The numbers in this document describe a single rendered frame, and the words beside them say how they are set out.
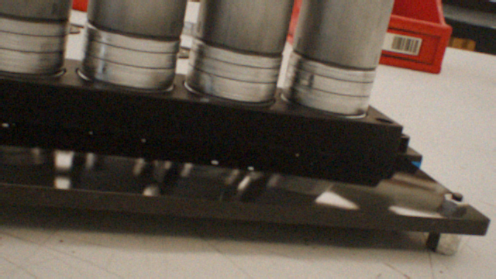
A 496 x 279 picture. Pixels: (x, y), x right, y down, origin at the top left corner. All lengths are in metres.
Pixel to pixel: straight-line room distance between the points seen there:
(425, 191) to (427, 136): 0.11
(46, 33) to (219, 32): 0.04
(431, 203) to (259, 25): 0.06
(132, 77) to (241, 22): 0.03
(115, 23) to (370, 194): 0.07
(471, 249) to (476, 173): 0.07
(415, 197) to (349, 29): 0.05
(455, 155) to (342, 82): 0.09
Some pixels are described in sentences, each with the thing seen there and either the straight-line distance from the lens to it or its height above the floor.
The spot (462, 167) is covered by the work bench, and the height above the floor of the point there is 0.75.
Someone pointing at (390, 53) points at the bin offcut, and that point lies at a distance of 0.46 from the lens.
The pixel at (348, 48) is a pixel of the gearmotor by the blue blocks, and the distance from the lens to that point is 0.19.
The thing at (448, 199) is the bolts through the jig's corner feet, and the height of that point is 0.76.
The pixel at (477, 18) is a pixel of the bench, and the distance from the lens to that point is 2.90.
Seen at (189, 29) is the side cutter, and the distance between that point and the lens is 0.41.
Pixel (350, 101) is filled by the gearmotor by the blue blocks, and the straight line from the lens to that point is 0.19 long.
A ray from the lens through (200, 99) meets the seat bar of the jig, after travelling 0.18.
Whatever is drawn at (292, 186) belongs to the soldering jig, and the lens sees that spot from 0.16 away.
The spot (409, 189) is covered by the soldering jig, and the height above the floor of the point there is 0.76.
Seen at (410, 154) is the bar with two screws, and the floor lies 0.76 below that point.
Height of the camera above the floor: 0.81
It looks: 16 degrees down
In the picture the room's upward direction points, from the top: 12 degrees clockwise
